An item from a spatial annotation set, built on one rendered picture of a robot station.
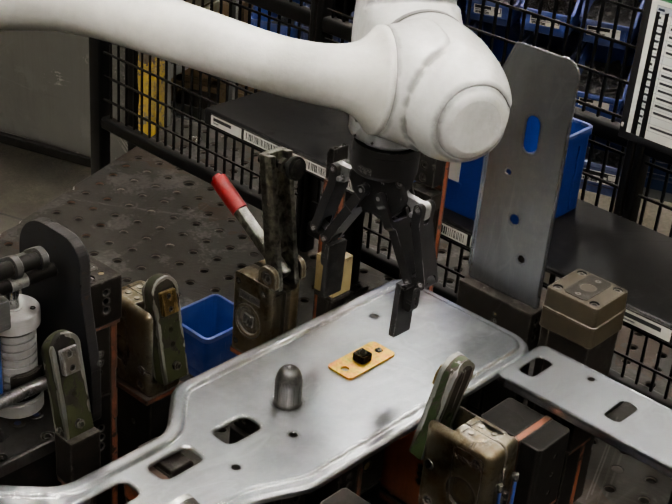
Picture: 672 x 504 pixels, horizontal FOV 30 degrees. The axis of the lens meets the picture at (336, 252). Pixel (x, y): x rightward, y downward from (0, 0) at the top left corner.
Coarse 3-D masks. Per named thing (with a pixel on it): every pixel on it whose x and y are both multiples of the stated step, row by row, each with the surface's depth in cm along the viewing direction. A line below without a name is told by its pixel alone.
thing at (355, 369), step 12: (360, 348) 150; (372, 348) 152; (384, 348) 152; (336, 360) 149; (348, 360) 149; (360, 360) 148; (372, 360) 149; (384, 360) 150; (336, 372) 147; (348, 372) 147; (360, 372) 147
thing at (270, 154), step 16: (272, 160) 147; (288, 160) 146; (272, 176) 148; (288, 176) 147; (272, 192) 149; (288, 192) 151; (272, 208) 149; (288, 208) 152; (272, 224) 150; (288, 224) 153; (272, 240) 151; (288, 240) 154; (272, 256) 152; (288, 256) 155
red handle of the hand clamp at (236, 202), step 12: (216, 180) 157; (228, 180) 157; (228, 192) 156; (228, 204) 156; (240, 204) 156; (240, 216) 156; (252, 216) 156; (252, 228) 155; (252, 240) 156; (264, 252) 155
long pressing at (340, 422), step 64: (320, 320) 156; (384, 320) 158; (448, 320) 159; (192, 384) 142; (256, 384) 144; (320, 384) 145; (384, 384) 146; (192, 448) 133; (256, 448) 133; (320, 448) 134; (384, 448) 137
